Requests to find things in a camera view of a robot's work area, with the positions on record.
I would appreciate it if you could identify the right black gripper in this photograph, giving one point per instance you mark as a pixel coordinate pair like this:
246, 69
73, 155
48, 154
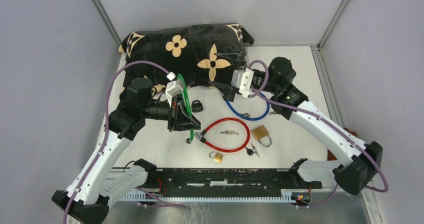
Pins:
237, 56

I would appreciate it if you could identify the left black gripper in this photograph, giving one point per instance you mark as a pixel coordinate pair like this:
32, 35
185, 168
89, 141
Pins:
187, 122

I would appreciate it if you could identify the green cable lock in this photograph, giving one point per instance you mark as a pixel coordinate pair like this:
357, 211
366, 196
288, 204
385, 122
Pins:
187, 105

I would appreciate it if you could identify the small brass padlock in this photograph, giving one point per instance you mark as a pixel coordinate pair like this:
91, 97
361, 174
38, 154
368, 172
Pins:
216, 157

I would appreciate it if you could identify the large brass padlock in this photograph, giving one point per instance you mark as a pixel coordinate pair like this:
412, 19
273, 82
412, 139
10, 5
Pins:
260, 133

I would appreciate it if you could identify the black padlock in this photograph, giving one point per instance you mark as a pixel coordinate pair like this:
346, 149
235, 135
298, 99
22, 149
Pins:
197, 106

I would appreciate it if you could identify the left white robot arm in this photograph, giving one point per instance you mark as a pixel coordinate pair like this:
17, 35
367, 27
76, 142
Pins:
89, 198

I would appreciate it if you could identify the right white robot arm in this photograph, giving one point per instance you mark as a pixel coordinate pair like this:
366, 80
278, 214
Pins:
360, 161

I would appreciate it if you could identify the red lock keys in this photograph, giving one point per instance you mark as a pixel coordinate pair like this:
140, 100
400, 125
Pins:
229, 132

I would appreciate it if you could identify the blue lock keys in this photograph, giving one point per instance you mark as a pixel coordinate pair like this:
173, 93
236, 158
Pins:
246, 115

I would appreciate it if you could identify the black head key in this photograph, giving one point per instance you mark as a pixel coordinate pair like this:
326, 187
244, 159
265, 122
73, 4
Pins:
249, 151

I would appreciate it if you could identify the small silver brass-lock keys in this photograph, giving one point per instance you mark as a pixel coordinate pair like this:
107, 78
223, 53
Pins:
255, 151

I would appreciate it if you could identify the black floral pillow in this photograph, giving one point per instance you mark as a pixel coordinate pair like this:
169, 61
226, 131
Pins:
190, 50

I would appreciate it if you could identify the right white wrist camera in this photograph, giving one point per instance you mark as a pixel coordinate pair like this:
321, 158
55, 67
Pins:
241, 81

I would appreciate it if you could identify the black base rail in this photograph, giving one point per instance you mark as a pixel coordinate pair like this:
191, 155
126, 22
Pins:
231, 184

